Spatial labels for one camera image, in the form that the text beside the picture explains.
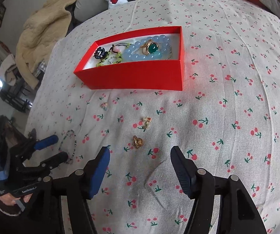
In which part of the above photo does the small floral stud earring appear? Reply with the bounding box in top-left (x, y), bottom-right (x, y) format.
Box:
top-left (100, 102), bottom-right (108, 111)

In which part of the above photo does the dark multicolour seed bead bracelet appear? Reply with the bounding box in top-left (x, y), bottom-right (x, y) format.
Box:
top-left (57, 129), bottom-right (78, 165)

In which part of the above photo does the cherry print bed sheet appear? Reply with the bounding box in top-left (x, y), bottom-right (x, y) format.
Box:
top-left (26, 0), bottom-right (280, 233)

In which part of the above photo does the light blue bead bracelet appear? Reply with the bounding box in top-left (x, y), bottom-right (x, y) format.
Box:
top-left (122, 35), bottom-right (171, 63)

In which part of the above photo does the black scrunchie hair tie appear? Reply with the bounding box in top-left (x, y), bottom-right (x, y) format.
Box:
top-left (94, 46), bottom-right (107, 60)

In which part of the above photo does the gold knot earring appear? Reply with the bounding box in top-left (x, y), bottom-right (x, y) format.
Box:
top-left (133, 135), bottom-right (144, 149)

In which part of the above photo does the green black beaded bracelet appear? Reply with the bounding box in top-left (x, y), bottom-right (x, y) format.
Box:
top-left (95, 52), bottom-right (124, 68)

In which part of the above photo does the gold dangle charm earring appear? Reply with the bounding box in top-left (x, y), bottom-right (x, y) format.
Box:
top-left (142, 117), bottom-right (152, 130)

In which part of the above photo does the gold ring with green stone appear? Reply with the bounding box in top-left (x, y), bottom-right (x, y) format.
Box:
top-left (140, 38), bottom-right (161, 56)

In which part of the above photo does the beige quilted blanket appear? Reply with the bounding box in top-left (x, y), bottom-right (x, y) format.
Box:
top-left (15, 0), bottom-right (76, 89)

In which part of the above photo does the person left hand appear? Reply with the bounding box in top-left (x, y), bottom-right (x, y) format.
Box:
top-left (0, 193), bottom-right (32, 206)

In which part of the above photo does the red cardboard box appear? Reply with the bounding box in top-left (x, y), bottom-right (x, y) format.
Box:
top-left (74, 26), bottom-right (184, 91)

